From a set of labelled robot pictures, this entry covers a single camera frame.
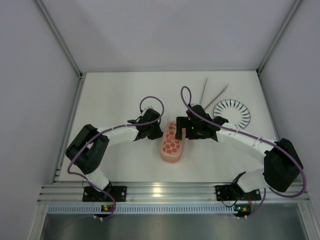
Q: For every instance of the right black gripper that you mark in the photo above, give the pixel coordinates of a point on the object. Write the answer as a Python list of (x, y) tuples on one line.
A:
[(187, 128)]

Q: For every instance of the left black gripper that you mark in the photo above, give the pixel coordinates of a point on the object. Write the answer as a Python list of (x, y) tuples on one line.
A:
[(154, 132)]

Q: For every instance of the pink lunch box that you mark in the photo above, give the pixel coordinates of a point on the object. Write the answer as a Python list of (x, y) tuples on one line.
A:
[(170, 159), (175, 156)]

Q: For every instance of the pink box lid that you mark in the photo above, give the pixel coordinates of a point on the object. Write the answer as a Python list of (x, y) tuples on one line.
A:
[(172, 138)]

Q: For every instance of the striped round plate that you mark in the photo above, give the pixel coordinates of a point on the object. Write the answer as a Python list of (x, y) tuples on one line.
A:
[(234, 111)]

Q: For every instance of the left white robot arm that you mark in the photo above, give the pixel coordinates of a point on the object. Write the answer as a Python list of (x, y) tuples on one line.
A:
[(87, 149)]

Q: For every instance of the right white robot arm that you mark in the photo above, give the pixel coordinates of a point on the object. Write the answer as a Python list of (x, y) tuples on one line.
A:
[(279, 162)]

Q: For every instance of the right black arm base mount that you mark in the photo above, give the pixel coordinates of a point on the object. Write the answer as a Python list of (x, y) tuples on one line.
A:
[(231, 193)]

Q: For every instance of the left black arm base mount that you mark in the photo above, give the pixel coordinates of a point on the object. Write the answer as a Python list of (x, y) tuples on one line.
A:
[(118, 193)]

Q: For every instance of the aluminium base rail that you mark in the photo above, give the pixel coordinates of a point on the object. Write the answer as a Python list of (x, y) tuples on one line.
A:
[(136, 192)]

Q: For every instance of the grey slotted cable duct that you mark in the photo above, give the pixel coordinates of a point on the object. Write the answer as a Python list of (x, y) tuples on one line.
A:
[(126, 209)]

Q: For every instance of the left aluminium frame post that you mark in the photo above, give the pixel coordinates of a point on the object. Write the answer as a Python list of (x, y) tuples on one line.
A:
[(57, 35)]

